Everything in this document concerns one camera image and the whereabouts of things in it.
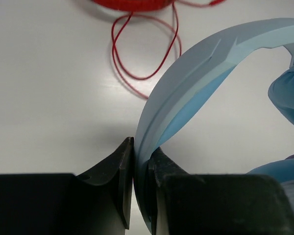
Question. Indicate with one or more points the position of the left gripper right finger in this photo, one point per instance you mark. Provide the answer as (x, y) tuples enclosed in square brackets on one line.
[(181, 203)]

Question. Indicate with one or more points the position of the light blue headphones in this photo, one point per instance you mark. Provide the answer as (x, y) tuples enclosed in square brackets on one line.
[(191, 80)]

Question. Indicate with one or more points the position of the red black headphones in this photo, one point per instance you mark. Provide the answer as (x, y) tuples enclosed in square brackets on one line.
[(134, 5)]

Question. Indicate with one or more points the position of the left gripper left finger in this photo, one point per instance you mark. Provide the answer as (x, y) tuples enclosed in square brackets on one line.
[(95, 202)]

